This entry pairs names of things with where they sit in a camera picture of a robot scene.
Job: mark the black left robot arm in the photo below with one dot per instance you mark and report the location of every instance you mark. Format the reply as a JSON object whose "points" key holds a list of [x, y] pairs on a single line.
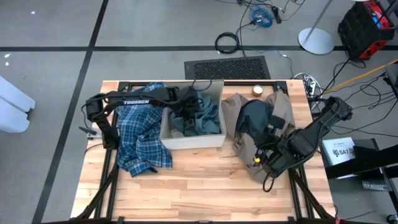
{"points": [[136, 101]]}

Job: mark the black perforated floor mat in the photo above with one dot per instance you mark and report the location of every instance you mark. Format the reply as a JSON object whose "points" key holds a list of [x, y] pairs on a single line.
{"points": [[227, 68]]}

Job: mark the white printed box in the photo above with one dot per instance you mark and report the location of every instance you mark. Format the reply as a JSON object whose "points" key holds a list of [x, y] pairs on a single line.
{"points": [[337, 151]]}

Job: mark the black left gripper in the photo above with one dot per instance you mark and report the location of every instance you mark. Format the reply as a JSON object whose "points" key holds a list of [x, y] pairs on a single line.
{"points": [[189, 102]]}

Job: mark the white garment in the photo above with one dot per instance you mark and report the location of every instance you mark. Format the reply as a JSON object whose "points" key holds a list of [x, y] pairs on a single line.
{"points": [[176, 133]]}

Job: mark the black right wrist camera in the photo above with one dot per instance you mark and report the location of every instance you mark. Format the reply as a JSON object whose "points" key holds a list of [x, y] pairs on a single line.
{"points": [[276, 122]]}

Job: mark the black table frame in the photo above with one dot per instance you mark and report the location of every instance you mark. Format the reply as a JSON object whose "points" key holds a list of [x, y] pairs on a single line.
{"points": [[281, 85]]}

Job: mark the blue plaid shirt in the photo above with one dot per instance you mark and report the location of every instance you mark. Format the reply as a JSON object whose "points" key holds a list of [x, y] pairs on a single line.
{"points": [[140, 140]]}

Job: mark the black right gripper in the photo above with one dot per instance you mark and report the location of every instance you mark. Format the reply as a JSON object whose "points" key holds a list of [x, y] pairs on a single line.
{"points": [[269, 149]]}

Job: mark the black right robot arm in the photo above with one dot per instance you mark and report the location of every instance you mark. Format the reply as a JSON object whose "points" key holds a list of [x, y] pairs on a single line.
{"points": [[311, 133]]}

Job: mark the black shelf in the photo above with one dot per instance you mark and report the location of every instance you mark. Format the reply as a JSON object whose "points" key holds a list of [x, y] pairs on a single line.
{"points": [[367, 160]]}

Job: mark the brown tape roll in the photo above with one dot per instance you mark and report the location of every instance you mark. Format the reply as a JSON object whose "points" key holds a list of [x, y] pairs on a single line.
{"points": [[257, 90]]}

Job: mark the red and black case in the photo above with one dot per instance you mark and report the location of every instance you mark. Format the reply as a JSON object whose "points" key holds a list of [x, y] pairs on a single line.
{"points": [[357, 31]]}

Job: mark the grey round lamp stand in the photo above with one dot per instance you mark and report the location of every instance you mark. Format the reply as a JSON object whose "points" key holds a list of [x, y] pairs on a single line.
{"points": [[317, 42]]}

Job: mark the black power brick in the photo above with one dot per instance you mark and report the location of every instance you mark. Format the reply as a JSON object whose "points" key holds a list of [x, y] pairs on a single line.
{"points": [[276, 14]]}

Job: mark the yellow pole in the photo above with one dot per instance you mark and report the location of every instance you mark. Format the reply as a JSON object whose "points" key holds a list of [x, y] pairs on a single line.
{"points": [[357, 77]]}

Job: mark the white power strip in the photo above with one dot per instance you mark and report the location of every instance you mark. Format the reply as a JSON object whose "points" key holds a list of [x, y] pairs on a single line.
{"points": [[308, 82]]}

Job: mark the khaki trousers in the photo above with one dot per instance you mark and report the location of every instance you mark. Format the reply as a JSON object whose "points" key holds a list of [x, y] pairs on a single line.
{"points": [[283, 109]]}

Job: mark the teal trousers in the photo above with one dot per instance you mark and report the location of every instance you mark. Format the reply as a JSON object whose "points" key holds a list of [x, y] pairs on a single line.
{"points": [[206, 118]]}

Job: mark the beige fabric storage box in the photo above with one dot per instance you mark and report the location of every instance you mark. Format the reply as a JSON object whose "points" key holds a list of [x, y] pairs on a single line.
{"points": [[192, 141]]}

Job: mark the white foam object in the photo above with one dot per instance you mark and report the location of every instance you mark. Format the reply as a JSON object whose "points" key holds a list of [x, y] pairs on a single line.
{"points": [[12, 105]]}

